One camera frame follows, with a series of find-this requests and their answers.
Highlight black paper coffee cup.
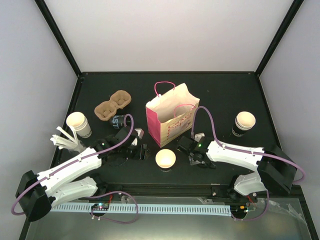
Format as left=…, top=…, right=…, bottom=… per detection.
left=155, top=149, right=176, bottom=173

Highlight cake print paper bag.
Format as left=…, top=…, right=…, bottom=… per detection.
left=145, top=81, right=200, bottom=148

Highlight brown cardboard cup carrier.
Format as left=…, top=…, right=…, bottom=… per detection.
left=94, top=90, right=132, bottom=121

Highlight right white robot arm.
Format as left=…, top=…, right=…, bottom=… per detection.
left=177, top=136, right=297, bottom=203

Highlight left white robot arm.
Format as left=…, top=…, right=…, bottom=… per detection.
left=15, top=126, right=147, bottom=222

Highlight black cup lying sideways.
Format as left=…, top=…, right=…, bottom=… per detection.
left=108, top=114, right=131, bottom=129

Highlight right black paper cup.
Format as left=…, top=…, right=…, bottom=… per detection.
left=232, top=111, right=256, bottom=137

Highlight small circuit board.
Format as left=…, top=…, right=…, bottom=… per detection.
left=91, top=203, right=109, bottom=211

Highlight white stacked paper cups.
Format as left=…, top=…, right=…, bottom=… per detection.
left=66, top=112, right=92, bottom=139

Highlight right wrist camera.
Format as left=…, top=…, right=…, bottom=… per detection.
left=194, top=132, right=205, bottom=142

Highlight light blue cable duct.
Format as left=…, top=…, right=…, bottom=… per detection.
left=51, top=202, right=231, bottom=217

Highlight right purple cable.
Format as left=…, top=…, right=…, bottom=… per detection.
left=191, top=106, right=306, bottom=222

